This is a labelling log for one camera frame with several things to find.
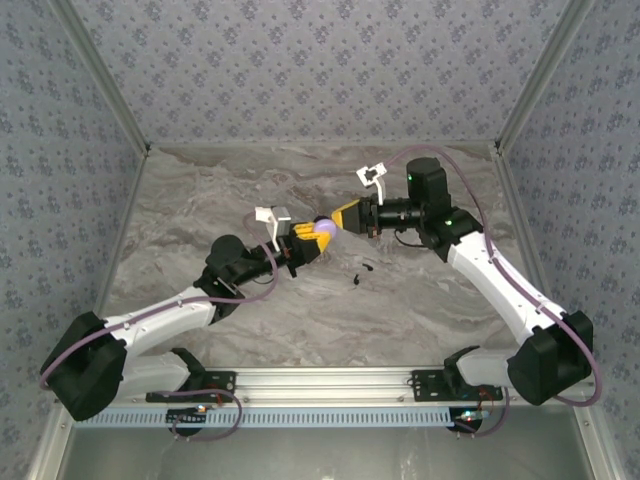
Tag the lavender earbud charging case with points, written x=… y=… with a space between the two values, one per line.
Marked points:
x=327 y=227

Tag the right controller board with LED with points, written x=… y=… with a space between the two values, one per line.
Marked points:
x=470 y=416

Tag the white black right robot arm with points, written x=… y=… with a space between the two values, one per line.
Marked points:
x=500 y=280

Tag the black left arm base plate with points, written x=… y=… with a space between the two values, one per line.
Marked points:
x=222 y=379

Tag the controller board with led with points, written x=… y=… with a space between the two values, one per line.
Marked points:
x=470 y=416
x=187 y=416

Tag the aluminium mounting rail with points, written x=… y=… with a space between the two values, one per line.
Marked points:
x=325 y=385

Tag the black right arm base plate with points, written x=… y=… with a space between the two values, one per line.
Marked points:
x=425 y=385

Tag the aluminium frame post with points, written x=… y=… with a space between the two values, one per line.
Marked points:
x=545 y=75

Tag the left controller board with LED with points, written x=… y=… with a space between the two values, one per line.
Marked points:
x=187 y=416

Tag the aluminium table side rail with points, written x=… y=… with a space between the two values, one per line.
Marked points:
x=514 y=200
x=114 y=260

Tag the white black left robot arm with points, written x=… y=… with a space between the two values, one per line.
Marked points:
x=160 y=320

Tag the grey metal sheet panel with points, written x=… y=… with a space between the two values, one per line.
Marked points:
x=325 y=455

